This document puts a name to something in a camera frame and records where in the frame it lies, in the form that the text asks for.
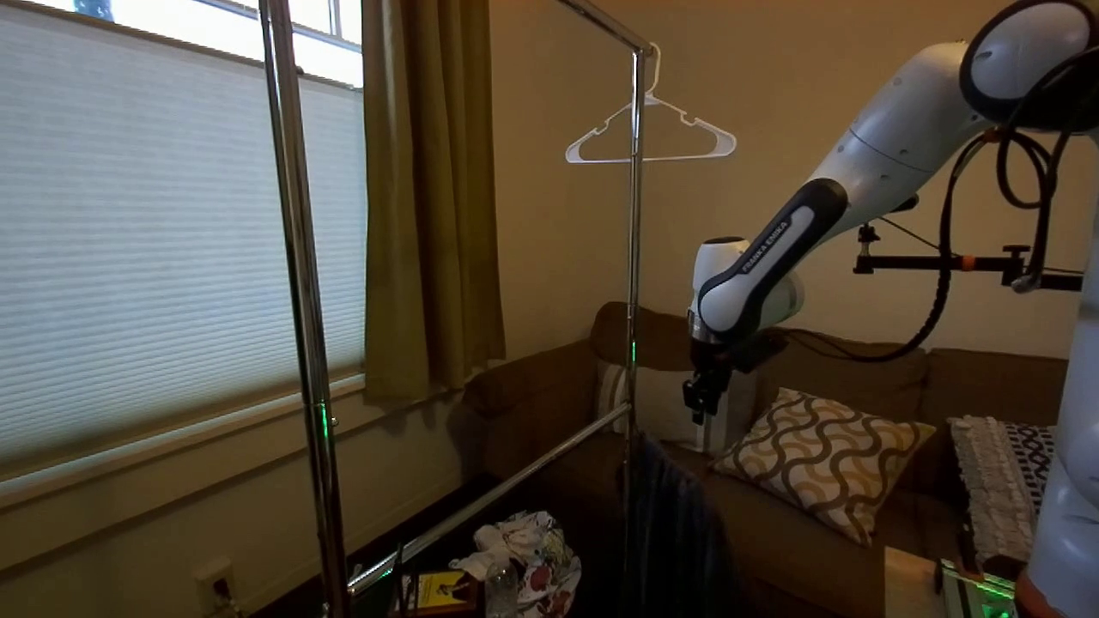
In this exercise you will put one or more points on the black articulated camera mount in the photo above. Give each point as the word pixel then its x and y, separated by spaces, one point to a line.
pixel 996 263

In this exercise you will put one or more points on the black and white woven throw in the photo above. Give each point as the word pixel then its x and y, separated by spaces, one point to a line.
pixel 990 482

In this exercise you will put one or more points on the olive window curtain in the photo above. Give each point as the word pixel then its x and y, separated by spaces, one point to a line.
pixel 430 208

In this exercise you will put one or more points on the brown wave-patterned cushion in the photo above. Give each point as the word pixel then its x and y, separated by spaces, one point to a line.
pixel 835 458

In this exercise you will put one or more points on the chrome clothes hanging rack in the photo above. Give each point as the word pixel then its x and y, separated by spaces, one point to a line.
pixel 304 286

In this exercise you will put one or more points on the wall power outlet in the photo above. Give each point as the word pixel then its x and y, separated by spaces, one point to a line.
pixel 215 586

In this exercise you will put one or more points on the yellow box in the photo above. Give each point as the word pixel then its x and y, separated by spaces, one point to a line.
pixel 439 593

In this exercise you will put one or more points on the crumpled white printed bag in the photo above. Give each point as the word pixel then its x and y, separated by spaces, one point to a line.
pixel 516 560

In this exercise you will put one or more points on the white plastic clothes hanger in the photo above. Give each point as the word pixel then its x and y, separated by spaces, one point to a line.
pixel 684 113

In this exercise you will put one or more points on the brown sofa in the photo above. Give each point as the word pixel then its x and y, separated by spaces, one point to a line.
pixel 538 388

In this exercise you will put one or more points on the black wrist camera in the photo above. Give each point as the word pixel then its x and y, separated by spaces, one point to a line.
pixel 761 347

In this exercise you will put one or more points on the window with white blind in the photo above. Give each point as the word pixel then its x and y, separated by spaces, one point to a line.
pixel 150 229

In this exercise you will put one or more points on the dark grey-blue bath robe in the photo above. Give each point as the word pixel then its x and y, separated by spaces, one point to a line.
pixel 674 538

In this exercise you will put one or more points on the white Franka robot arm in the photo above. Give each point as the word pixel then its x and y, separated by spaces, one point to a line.
pixel 893 137

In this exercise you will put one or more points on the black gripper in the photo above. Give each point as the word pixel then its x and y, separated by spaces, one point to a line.
pixel 708 372

